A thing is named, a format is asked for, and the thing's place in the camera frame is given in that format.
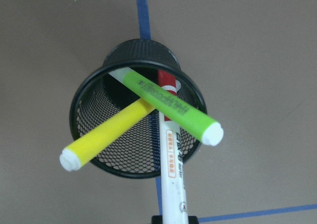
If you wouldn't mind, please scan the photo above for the black mesh pen cup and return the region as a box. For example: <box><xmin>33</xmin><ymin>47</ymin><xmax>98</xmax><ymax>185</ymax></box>
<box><xmin>69</xmin><ymin>39</ymin><xmax>207</xmax><ymax>179</ymax></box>

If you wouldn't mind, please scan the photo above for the green highlighter pen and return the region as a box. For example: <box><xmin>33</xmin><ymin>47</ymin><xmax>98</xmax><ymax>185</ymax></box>
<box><xmin>109</xmin><ymin>67</ymin><xmax>224</xmax><ymax>146</ymax></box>

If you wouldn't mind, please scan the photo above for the yellow highlighter pen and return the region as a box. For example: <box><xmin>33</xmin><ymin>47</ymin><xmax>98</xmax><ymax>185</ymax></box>
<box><xmin>59</xmin><ymin>99</ymin><xmax>155</xmax><ymax>171</ymax></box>

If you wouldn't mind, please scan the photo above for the white red-capped marker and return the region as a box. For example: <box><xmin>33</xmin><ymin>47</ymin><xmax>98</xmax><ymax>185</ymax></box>
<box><xmin>157</xmin><ymin>69</ymin><xmax>193</xmax><ymax>224</ymax></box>

